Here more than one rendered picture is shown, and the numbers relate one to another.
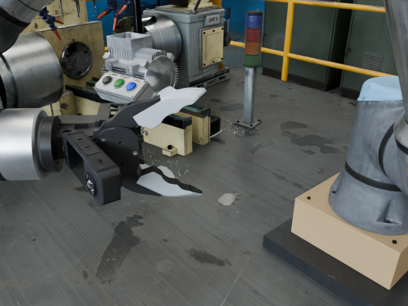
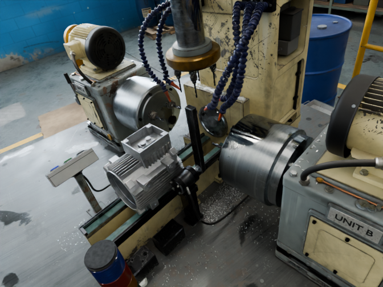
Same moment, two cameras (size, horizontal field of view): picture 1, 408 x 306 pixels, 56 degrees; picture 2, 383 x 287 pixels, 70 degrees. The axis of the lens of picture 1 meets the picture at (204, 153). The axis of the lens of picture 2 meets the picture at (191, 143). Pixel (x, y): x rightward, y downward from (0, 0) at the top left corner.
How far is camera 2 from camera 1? 1.74 m
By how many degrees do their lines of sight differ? 83
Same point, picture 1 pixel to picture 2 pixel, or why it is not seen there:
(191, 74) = (281, 240)
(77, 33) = not seen: hidden behind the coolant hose
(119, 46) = (136, 139)
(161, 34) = (237, 163)
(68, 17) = (245, 80)
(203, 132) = not seen: hidden behind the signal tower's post
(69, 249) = (21, 196)
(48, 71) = (129, 118)
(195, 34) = (299, 209)
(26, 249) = (33, 180)
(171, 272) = not seen: outside the picture
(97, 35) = (236, 113)
